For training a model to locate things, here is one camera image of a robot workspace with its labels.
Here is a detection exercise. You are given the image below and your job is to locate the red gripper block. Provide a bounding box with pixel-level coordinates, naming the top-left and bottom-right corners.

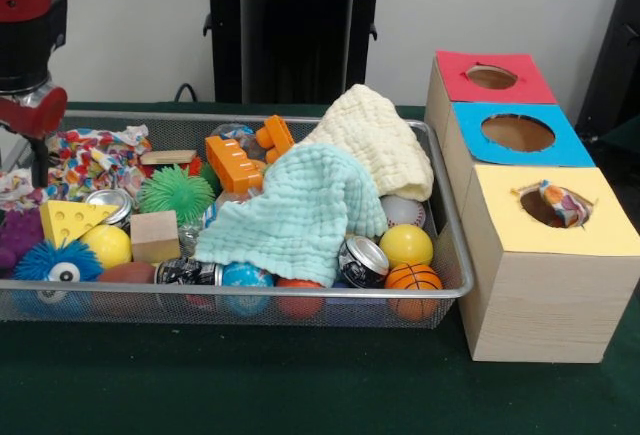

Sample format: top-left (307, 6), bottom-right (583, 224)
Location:
top-left (0, 85), bottom-right (69, 189)

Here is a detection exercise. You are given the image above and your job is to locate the mint green waffle cloth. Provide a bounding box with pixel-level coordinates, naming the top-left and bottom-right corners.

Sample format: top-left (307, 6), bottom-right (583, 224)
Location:
top-left (193, 145), bottom-right (389, 289)

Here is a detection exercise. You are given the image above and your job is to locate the cream white waffle cloth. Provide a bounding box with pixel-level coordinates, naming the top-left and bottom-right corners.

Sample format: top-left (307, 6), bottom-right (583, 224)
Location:
top-left (299, 83), bottom-right (435, 202)

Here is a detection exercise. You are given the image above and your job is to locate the shallow clear mesh bin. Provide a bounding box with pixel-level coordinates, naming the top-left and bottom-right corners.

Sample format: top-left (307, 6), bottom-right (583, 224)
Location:
top-left (0, 109), bottom-right (476, 329)

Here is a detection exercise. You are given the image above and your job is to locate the wooden box with three holes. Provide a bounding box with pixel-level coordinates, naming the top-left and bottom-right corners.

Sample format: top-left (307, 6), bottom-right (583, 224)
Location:
top-left (423, 49), bottom-right (640, 364)

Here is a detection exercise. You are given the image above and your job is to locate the yellow cheese wedge toy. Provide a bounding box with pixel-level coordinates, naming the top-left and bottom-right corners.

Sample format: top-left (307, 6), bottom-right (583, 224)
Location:
top-left (39, 199), bottom-right (121, 247)

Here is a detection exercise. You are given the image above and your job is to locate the purple spiky toy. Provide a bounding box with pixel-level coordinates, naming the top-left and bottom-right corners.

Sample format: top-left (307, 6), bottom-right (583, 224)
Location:
top-left (0, 207), bottom-right (45, 270)

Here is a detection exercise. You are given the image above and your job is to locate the blue spiky ball with eye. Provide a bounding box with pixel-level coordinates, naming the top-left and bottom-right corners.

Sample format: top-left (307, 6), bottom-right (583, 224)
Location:
top-left (13, 238), bottom-right (105, 306)

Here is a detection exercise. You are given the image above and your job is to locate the plain wooden block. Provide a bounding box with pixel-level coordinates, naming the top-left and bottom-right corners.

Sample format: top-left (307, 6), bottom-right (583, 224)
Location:
top-left (129, 209), bottom-right (181, 264)

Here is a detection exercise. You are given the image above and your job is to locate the dark green table cloth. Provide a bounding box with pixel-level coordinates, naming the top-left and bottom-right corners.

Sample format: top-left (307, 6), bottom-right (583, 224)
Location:
top-left (607, 114), bottom-right (640, 156)
top-left (0, 100), bottom-right (640, 435)

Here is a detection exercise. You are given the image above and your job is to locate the yellow ball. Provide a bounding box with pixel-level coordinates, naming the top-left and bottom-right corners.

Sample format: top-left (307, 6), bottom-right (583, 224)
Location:
top-left (378, 223), bottom-right (434, 269)

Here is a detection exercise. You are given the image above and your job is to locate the small orange basketball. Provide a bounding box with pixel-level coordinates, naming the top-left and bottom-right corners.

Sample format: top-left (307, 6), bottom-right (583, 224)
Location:
top-left (383, 262), bottom-right (444, 319)

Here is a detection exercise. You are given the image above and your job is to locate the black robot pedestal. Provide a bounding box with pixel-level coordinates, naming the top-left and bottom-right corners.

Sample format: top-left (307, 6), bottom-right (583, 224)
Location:
top-left (192, 0), bottom-right (404, 105)

